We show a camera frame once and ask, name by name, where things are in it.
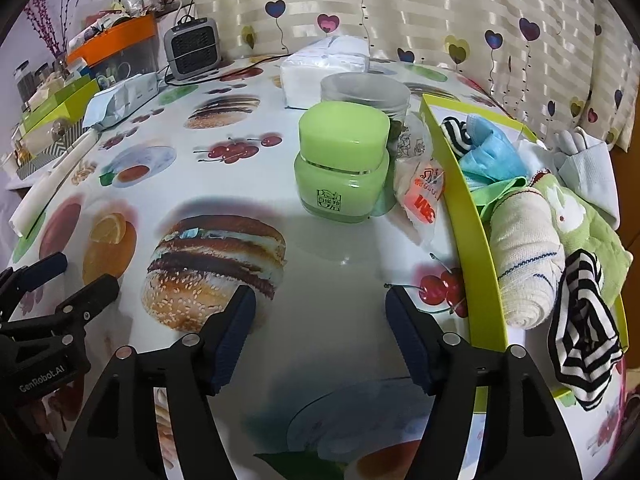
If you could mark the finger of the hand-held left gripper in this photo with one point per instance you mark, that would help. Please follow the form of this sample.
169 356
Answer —
92 295
47 265

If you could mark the green rabbit print towel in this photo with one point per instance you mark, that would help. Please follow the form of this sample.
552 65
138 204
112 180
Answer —
585 220

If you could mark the grey desk heater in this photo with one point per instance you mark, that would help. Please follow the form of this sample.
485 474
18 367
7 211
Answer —
192 47

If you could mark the chevron pattern box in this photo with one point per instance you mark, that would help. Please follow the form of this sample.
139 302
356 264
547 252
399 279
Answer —
45 157

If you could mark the heart print curtain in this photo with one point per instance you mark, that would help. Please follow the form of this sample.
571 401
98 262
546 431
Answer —
425 10

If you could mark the glass jar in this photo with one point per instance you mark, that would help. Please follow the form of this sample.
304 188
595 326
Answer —
22 82

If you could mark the green jar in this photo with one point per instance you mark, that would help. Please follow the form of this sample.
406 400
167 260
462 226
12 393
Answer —
340 185

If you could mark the face mask package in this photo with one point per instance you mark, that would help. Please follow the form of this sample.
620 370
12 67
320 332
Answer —
122 100

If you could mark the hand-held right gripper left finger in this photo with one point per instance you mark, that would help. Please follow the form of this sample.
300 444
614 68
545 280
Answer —
232 340

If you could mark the orange lidded storage bin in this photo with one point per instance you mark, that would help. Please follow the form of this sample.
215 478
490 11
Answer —
115 35

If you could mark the beige towel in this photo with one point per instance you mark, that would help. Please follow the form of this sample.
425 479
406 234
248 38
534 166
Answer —
525 270

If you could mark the green plastic bag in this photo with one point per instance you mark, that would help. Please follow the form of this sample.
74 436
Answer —
492 195

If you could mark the blue face mask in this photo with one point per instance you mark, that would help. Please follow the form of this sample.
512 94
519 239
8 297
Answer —
492 152

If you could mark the red print plastic wrapper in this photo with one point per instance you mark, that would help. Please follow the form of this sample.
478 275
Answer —
420 195

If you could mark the white folded paper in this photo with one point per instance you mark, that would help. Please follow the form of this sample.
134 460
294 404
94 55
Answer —
45 190

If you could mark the lime green boxes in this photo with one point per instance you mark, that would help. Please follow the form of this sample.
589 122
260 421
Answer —
60 105

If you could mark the grey white cloth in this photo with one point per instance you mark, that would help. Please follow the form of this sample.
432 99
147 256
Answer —
595 175

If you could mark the wooden cabinet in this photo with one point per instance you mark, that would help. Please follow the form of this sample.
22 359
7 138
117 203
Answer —
630 185

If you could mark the purple dried branches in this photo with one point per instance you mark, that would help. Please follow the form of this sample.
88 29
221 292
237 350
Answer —
45 25

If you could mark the green-edged white box tray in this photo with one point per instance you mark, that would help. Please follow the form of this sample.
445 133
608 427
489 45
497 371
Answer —
475 270

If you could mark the food print tablecloth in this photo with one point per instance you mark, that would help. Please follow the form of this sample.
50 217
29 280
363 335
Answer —
325 270

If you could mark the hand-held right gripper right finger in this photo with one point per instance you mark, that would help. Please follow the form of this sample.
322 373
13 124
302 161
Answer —
412 340

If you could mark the white tissue pack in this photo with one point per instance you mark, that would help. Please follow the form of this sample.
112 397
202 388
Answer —
310 80

